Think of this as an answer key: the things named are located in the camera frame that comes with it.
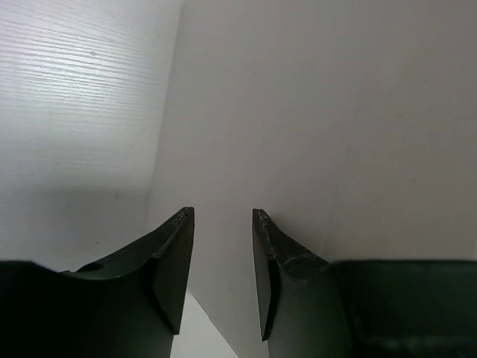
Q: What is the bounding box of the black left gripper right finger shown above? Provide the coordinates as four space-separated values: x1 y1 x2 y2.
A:
252 209 476 357

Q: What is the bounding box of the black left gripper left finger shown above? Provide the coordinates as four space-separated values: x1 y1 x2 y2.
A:
1 207 195 357

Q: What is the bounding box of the white drawer cabinet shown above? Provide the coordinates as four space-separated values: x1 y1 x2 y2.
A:
148 1 476 357

